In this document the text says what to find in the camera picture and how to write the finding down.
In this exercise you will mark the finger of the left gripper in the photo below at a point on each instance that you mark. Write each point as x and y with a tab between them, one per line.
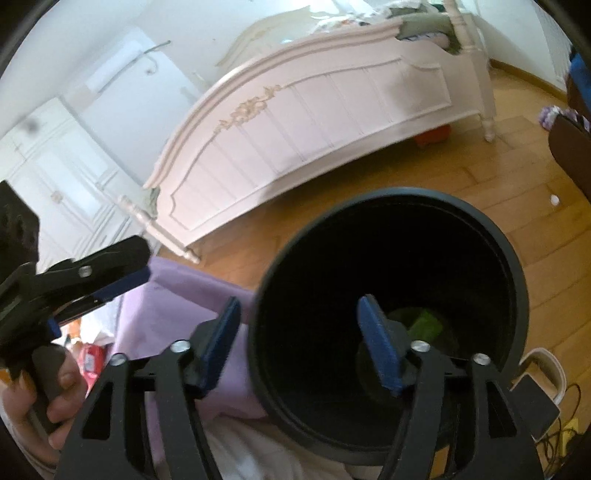
121	286

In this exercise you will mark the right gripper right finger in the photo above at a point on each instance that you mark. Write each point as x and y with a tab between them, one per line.
388	344

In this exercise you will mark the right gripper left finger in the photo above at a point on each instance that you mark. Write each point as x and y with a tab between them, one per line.
211	344

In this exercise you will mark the green snack wrapper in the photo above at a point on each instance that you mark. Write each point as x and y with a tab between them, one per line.
426	328

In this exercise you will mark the black round trash bin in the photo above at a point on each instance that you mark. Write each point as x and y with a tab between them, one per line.
416	252

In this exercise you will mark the white wardrobe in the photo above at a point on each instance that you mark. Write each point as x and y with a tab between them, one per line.
70	182

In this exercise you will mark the red box under bed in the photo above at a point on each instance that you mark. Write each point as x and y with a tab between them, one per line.
434	136

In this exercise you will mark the brown chair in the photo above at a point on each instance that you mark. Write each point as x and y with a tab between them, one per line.
569	139

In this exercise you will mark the purple floral cloth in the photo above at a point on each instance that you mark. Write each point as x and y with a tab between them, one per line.
549	114

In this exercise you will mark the blue towel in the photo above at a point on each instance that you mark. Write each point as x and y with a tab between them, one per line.
580	74

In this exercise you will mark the white ornate bed frame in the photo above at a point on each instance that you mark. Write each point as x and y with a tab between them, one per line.
307	107

